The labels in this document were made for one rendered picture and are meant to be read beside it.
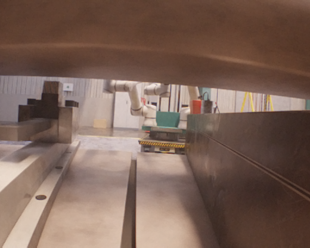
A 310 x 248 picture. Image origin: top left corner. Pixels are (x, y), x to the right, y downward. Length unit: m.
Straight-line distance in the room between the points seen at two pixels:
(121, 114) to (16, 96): 4.84
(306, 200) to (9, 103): 9.00
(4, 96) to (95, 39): 8.65
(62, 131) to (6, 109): 8.01
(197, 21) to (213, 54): 0.12
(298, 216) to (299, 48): 0.62
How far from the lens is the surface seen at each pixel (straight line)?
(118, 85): 1.46
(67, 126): 1.09
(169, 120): 2.52
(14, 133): 0.67
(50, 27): 0.64
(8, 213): 0.52
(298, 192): 0.26
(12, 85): 9.00
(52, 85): 1.23
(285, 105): 13.15
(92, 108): 7.67
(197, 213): 0.72
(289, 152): 0.28
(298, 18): 0.85
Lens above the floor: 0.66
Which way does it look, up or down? 3 degrees down
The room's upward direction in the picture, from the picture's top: 4 degrees clockwise
